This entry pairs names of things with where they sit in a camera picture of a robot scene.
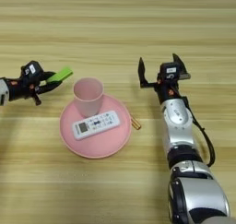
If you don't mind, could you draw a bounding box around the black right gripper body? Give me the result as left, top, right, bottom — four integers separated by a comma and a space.
147, 75, 183, 105

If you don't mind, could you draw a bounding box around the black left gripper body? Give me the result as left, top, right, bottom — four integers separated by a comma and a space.
6, 77, 42, 106

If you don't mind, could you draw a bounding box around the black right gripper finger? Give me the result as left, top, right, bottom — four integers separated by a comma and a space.
137, 56, 149, 88
171, 53, 192, 80

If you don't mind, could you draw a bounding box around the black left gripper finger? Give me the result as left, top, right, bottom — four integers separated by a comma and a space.
38, 70, 58, 83
40, 79, 63, 95

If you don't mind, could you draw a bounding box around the green rectangular block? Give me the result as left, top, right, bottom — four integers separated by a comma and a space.
45, 66, 74, 85

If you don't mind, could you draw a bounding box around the pink plastic cup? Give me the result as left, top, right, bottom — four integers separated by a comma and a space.
73, 77, 104, 118

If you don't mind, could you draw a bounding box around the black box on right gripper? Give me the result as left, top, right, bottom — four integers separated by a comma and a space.
159, 61, 183, 81

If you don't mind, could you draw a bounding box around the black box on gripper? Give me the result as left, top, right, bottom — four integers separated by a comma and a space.
159, 61, 183, 81
20, 60, 44, 81

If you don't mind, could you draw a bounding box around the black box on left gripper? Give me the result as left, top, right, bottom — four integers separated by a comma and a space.
20, 60, 44, 81

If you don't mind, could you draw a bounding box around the small golden brown tube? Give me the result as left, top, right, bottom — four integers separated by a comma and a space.
130, 116, 142, 131

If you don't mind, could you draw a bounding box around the white remote control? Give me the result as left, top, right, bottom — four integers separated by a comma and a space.
71, 110, 122, 141

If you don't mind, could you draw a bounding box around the pink round plate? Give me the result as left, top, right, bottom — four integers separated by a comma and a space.
59, 94, 133, 159

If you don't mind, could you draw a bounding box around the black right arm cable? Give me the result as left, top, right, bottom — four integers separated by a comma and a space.
181, 96, 216, 168

